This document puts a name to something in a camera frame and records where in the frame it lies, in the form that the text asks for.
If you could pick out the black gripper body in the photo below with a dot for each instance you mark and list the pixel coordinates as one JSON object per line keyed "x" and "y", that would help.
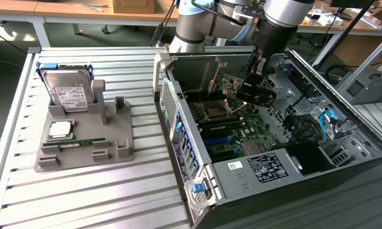
{"x": 273, "y": 38}

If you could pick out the graphics card with black fan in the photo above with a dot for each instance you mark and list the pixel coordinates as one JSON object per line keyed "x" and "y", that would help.
{"x": 260, "y": 97}

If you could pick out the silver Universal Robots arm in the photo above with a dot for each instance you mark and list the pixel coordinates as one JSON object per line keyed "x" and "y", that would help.
{"x": 193, "y": 23}

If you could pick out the silver perforated disk bay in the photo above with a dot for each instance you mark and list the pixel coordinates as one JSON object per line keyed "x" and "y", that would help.
{"x": 287, "y": 86}

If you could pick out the white packaging box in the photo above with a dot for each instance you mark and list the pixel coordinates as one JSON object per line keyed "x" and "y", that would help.
{"x": 328, "y": 21}

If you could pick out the metal socket cover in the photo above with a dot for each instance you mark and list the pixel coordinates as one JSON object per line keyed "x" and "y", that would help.
{"x": 227, "y": 103}

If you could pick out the thin metal locking lever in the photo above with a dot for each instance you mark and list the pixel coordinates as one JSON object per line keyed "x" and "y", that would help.
{"x": 200, "y": 97}

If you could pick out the black stand pole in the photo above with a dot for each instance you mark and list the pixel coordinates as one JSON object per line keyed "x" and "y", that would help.
{"x": 346, "y": 31}

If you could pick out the CPU socket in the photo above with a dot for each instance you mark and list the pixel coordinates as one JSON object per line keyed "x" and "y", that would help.
{"x": 213, "y": 111}

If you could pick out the black monitor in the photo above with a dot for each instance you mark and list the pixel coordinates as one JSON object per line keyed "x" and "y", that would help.
{"x": 343, "y": 3}

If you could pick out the green motherboard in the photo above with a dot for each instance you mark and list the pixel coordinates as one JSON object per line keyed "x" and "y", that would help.
{"x": 257, "y": 133}

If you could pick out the open grey PC case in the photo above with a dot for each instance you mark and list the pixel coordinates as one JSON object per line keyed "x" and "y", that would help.
{"x": 166, "y": 95}

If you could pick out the blue expansion slot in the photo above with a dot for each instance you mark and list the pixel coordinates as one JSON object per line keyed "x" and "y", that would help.
{"x": 216, "y": 140}

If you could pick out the silver chipset heatsink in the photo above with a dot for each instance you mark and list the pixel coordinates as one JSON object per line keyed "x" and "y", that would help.
{"x": 251, "y": 147}

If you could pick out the grey computer tower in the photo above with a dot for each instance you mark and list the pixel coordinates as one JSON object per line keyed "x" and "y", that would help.
{"x": 378, "y": 90}

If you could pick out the black caster wheel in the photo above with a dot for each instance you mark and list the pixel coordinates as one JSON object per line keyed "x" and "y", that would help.
{"x": 105, "y": 29}

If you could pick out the grey power supply with labels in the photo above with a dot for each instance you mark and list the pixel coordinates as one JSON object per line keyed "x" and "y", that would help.
{"x": 235, "y": 183}

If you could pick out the blue case latch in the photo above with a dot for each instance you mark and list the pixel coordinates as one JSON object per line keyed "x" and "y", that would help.
{"x": 196, "y": 188}

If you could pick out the hard disk in blue caddy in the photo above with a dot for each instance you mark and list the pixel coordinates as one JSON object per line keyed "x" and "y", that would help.
{"x": 66, "y": 81}

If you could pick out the green RAM stick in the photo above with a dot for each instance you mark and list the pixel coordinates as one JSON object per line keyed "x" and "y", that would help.
{"x": 78, "y": 143}

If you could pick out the silver CPU chip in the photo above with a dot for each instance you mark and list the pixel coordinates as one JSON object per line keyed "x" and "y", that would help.
{"x": 60, "y": 130}

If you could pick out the grey plastic parts rack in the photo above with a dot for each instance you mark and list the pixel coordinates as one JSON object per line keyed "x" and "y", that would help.
{"x": 76, "y": 159}

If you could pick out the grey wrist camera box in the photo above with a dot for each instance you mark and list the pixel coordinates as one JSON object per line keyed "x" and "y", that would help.
{"x": 243, "y": 16}

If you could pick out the wooden desk white frame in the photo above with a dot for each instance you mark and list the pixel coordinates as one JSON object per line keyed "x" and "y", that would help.
{"x": 18, "y": 9}
{"x": 366, "y": 30}

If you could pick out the aluminium profile frame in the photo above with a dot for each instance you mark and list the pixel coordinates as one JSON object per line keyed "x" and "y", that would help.
{"x": 368, "y": 58}

